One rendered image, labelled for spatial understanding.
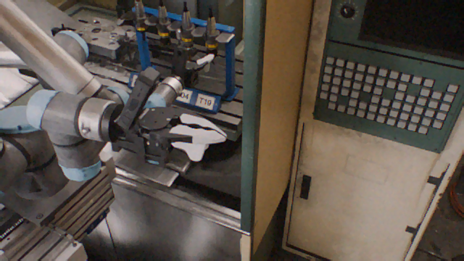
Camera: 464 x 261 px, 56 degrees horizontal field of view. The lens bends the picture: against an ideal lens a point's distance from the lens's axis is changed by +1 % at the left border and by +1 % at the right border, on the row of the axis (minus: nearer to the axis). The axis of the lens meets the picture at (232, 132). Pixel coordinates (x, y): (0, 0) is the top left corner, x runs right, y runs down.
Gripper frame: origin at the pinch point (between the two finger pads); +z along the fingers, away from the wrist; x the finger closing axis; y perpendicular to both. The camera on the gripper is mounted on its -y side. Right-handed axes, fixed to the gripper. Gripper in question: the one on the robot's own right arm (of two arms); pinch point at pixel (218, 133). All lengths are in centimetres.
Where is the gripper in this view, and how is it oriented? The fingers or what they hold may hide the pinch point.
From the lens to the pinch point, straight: 72.7
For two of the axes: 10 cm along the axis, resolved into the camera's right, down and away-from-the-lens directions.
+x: -2.7, 5.3, -8.0
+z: 9.6, 1.8, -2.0
